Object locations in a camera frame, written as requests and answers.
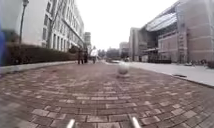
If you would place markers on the stone ball bollard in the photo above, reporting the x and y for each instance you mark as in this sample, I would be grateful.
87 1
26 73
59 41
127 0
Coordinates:
123 68

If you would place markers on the person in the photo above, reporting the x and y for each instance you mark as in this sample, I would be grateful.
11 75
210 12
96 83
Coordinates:
94 53

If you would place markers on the distant building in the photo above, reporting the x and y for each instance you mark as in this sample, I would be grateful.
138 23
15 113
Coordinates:
87 40
124 48

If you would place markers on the group of people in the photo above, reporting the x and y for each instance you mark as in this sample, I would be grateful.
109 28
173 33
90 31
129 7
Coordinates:
81 55

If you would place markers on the red brick path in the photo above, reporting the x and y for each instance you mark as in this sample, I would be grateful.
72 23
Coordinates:
95 90

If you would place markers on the robot's own part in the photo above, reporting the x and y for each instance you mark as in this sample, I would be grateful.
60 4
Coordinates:
70 124
136 122

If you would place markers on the dark trimmed hedge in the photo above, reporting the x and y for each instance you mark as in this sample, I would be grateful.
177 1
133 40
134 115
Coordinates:
35 54

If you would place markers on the pale stone kerb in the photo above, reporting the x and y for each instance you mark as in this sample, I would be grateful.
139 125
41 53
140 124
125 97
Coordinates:
28 66

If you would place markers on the pale multi-storey building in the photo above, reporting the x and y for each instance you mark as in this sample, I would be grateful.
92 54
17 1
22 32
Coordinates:
35 20

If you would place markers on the grey paved walkway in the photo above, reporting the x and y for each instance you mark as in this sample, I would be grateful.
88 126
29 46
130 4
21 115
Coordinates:
195 74

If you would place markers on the brown building with glass roof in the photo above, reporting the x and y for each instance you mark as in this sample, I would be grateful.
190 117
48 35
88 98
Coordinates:
195 33

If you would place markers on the street lamp post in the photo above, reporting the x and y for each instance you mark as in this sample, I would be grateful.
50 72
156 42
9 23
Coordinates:
21 23

